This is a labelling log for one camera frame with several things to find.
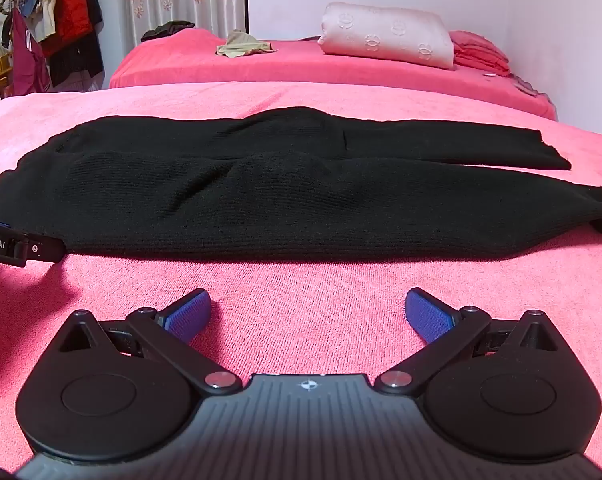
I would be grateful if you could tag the black knit pants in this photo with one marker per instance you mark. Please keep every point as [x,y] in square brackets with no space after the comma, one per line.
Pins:
[281,200]

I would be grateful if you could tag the rack of hanging clothes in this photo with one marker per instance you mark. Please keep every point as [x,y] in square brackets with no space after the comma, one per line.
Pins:
[83,35]

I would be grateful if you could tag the cream hanging garment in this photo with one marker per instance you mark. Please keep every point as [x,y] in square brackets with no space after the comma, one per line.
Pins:
[46,10]

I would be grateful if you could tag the red padded vest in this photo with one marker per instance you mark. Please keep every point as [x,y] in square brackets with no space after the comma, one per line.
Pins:
[71,7]

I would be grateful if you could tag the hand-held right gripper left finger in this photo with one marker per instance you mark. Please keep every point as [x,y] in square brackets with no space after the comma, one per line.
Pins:
[191,315]

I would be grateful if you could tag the beige garment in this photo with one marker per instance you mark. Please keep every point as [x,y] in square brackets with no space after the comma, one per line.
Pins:
[243,45]

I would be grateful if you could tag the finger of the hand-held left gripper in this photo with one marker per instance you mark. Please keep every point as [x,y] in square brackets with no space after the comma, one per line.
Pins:
[46,249]

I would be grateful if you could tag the folded red blanket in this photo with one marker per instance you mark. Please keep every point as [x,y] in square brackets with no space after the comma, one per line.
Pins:
[478,52]

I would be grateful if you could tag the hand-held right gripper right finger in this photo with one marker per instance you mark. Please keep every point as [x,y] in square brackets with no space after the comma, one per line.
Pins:
[428,317]

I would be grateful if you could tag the pink bed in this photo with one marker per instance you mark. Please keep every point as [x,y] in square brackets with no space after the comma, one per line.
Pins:
[291,62]

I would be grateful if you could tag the pale pink pillow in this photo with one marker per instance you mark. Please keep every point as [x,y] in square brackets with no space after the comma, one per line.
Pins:
[388,35]

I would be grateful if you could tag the blue hanging garment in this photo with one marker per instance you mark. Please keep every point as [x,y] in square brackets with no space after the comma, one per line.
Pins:
[28,2]

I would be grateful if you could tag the wall wreath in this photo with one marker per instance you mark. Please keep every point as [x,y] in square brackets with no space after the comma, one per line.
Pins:
[3,6]

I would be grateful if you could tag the dark green garment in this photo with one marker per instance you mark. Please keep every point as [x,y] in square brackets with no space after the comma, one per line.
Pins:
[167,30]

